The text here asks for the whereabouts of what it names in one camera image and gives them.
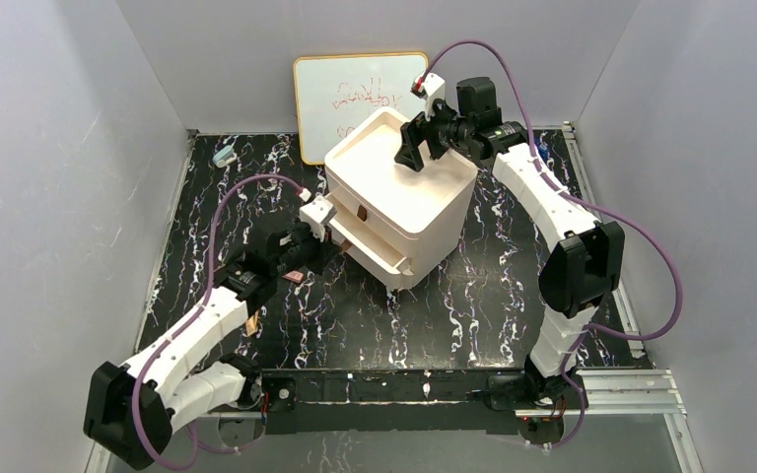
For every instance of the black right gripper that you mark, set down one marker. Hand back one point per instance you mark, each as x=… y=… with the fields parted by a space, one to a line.
x=427 y=136

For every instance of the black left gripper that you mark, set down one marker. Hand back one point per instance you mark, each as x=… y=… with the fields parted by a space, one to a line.
x=320 y=251

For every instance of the pink lipstick box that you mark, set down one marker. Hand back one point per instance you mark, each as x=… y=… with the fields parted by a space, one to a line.
x=294 y=277

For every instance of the white drawer organizer box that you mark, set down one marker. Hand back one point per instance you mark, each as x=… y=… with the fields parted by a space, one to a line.
x=419 y=213

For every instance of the white drawer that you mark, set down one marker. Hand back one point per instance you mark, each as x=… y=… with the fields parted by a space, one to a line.
x=372 y=252

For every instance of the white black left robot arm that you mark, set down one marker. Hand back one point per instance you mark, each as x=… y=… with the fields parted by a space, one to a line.
x=134 y=409

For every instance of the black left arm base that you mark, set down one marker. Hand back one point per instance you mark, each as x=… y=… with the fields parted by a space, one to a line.
x=271 y=392

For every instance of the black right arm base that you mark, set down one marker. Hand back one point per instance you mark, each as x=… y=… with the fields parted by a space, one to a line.
x=527 y=389

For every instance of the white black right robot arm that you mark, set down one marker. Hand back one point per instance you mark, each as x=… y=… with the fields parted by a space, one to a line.
x=584 y=264

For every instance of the blue black stapler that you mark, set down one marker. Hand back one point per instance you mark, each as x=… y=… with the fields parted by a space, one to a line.
x=543 y=155

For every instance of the light blue small stapler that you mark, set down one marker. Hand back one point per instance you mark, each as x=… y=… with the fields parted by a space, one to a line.
x=224 y=157

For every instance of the yellow framed whiteboard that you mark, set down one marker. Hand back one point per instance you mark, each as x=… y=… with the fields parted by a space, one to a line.
x=336 y=93

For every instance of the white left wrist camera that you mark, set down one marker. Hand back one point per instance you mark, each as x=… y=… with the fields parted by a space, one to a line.
x=317 y=211

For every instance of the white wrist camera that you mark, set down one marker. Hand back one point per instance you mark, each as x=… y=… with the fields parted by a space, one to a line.
x=430 y=88
x=317 y=211

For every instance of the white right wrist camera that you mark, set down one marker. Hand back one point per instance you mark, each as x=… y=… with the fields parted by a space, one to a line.
x=430 y=88

